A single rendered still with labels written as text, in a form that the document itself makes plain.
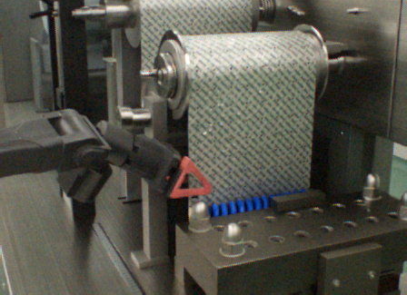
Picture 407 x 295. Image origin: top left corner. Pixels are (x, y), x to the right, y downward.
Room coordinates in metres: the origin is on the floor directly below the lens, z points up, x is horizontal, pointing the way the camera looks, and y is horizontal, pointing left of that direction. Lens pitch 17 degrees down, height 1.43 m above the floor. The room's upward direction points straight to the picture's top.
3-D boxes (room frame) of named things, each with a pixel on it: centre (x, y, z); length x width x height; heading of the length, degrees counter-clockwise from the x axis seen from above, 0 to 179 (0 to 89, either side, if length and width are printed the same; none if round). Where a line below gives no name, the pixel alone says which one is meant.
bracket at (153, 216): (1.00, 0.10, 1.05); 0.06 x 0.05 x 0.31; 113
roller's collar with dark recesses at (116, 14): (1.21, 0.17, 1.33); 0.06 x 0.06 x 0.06; 23
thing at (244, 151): (0.98, -0.09, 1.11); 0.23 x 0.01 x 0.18; 113
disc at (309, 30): (1.08, -0.19, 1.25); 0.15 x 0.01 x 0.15; 23
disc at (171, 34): (0.98, 0.05, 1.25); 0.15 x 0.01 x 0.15; 23
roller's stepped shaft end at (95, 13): (1.18, 0.22, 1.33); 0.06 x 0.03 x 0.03; 113
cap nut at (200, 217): (0.86, 0.00, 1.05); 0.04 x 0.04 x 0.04
